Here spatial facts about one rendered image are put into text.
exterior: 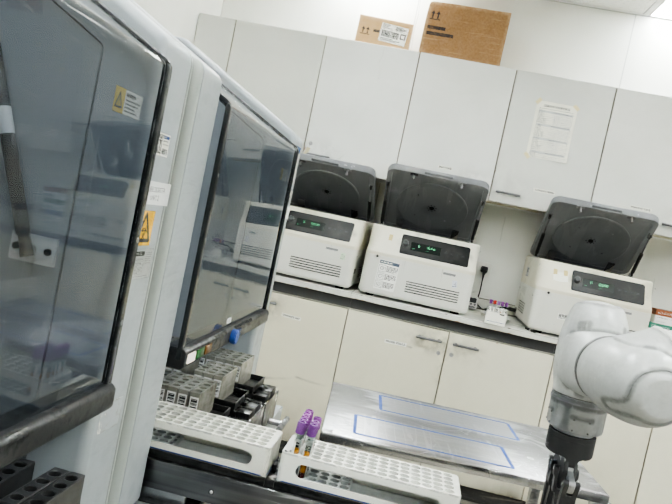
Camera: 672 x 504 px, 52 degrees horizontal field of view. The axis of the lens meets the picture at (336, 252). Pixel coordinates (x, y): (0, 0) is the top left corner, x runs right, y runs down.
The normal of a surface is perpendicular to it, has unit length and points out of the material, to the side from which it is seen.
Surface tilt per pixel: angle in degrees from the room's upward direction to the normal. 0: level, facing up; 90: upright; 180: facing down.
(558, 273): 59
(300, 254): 90
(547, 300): 90
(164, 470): 90
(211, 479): 90
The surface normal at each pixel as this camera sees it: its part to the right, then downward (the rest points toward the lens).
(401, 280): -0.12, 0.03
